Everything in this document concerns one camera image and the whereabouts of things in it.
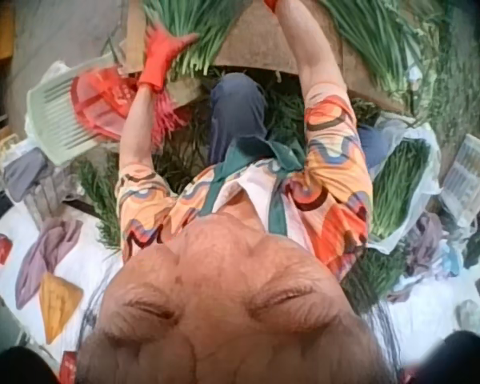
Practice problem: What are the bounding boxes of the person's left hand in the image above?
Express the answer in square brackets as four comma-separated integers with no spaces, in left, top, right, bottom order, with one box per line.
[137,22,202,94]

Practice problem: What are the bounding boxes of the bundle of green chives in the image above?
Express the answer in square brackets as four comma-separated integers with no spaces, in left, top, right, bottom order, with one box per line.
[142,0,252,79]

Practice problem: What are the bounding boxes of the red plastic bag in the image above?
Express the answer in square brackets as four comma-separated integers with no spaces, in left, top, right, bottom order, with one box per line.
[69,66,190,150]

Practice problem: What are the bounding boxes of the person's legs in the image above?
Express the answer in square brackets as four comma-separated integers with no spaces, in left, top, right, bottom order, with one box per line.
[208,73,390,171]

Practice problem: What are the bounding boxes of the heap of green chives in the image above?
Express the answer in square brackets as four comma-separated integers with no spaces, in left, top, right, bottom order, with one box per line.
[318,0,439,95]

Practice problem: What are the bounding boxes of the pale green plastic basket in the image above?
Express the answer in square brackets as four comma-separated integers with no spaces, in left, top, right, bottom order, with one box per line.
[25,54,123,167]

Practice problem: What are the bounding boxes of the grey cloth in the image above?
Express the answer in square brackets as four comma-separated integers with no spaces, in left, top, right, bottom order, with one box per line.
[2,148,52,203]

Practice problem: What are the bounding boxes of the white ground sheet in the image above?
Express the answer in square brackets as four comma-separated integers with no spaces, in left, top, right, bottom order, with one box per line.
[0,190,123,379]

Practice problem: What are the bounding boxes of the white bag of chives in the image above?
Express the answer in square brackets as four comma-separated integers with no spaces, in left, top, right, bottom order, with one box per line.
[366,114,444,255]

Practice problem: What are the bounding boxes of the purple cloth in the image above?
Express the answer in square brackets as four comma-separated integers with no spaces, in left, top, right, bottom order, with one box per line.
[14,218,84,311]

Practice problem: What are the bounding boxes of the small red packet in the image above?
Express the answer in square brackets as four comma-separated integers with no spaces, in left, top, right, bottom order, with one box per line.
[0,232,14,271]

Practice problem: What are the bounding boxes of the white plastic crate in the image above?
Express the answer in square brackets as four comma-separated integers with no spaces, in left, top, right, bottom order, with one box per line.
[438,133,480,220]

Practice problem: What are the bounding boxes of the yellow cloth bag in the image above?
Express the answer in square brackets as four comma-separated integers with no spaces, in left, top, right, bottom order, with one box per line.
[37,271,85,346]

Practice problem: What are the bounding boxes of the crumpled mauve cloth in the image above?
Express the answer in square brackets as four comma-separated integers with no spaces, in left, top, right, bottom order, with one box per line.
[402,210,446,278]

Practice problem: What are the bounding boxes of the red flat packet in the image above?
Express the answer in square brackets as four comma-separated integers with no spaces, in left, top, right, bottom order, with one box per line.
[58,350,80,384]

